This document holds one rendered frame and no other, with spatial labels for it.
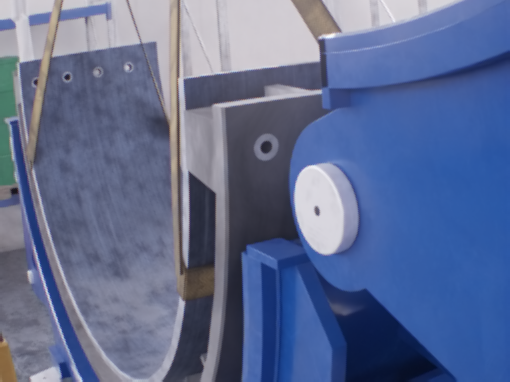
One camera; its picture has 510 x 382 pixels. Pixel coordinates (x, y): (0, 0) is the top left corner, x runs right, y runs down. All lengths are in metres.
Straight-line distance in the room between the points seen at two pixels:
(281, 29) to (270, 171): 8.80
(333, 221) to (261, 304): 0.31
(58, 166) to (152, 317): 0.85
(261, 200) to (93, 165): 2.07
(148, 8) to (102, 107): 5.93
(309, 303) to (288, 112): 0.34
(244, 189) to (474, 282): 0.57
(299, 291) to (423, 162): 0.42
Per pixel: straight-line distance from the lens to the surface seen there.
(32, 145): 3.35
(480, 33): 0.81
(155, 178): 3.45
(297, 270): 1.30
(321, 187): 1.12
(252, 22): 9.96
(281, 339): 1.41
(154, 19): 9.40
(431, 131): 0.95
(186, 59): 9.18
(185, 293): 1.67
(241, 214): 1.40
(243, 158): 1.36
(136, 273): 3.14
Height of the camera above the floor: 2.53
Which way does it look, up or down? 14 degrees down
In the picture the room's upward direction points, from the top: 5 degrees counter-clockwise
